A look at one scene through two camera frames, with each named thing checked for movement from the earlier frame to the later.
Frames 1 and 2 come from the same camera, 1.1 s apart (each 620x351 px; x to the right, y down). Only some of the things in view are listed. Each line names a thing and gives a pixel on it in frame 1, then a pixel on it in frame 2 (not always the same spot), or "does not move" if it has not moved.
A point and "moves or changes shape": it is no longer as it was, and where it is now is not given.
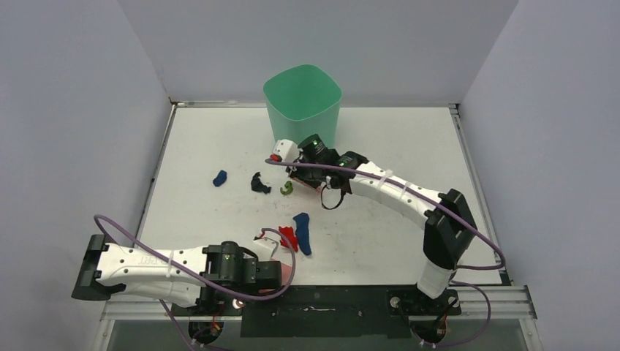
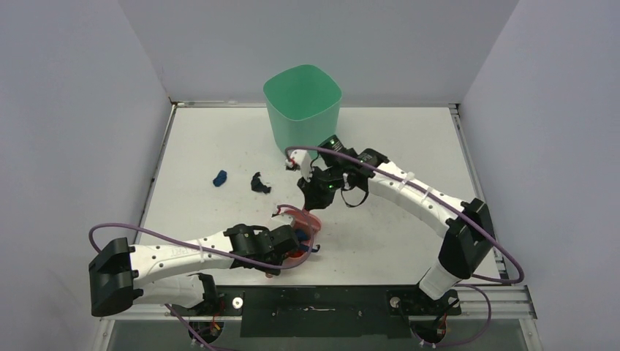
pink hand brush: (317, 189) moves or changes shape
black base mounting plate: (304, 311) does not move
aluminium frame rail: (488, 303) does not move
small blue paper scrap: (221, 178) does not move
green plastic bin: (302, 101) does not move
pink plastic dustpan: (286, 274) to (304, 221)
